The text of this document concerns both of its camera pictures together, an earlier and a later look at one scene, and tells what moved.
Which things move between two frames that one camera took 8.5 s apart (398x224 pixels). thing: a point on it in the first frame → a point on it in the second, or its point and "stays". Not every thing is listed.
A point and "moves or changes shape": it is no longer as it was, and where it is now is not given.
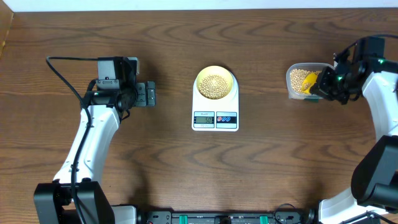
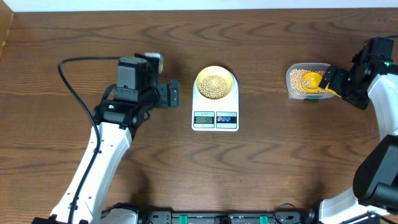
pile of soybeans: (297, 76) stays
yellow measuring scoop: (309, 80) moves or changes shape
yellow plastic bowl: (214, 82) stays
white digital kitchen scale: (219, 115) stays
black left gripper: (141, 99) → (164, 101)
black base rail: (227, 217) stays
